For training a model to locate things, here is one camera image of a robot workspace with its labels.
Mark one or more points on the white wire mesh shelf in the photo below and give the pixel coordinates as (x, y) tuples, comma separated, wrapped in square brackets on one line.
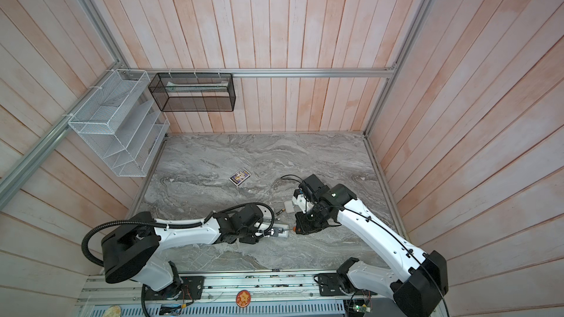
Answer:
[(121, 124)]

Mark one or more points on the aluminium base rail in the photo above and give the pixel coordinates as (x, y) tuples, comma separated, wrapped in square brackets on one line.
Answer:
[(278, 285)]

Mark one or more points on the black mesh basket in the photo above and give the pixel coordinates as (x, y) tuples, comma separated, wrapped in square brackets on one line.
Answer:
[(193, 92)]

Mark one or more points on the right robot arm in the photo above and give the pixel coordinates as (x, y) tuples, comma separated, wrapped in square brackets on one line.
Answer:
[(415, 280)]

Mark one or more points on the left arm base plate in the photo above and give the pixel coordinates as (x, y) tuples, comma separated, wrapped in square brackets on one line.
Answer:
[(190, 288)]

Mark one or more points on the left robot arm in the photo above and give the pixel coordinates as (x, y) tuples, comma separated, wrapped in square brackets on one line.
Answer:
[(134, 249)]

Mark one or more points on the red round sticker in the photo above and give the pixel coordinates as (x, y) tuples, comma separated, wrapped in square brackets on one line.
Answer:
[(243, 299)]

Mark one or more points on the white remote with label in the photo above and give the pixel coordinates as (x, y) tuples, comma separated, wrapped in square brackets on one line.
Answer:
[(278, 231)]

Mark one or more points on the white battery cover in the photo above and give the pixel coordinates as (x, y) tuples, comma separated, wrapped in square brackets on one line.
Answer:
[(289, 207)]

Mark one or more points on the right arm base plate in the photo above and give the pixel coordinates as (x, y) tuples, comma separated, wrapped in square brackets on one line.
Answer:
[(333, 284)]

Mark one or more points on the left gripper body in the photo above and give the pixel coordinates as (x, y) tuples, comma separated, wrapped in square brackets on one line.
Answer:
[(246, 235)]

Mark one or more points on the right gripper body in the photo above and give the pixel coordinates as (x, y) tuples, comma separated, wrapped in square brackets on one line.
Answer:
[(310, 220)]

